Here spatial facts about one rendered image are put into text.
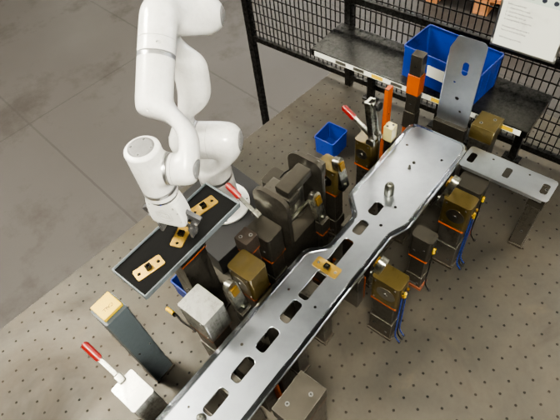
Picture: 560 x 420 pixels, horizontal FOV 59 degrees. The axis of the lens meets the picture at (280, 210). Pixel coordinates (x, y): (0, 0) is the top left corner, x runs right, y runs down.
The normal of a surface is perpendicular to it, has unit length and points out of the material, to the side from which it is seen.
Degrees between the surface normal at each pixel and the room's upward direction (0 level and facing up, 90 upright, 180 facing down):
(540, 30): 90
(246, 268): 0
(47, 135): 0
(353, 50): 0
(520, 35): 90
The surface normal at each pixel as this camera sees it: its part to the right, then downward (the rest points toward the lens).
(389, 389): -0.11, -0.60
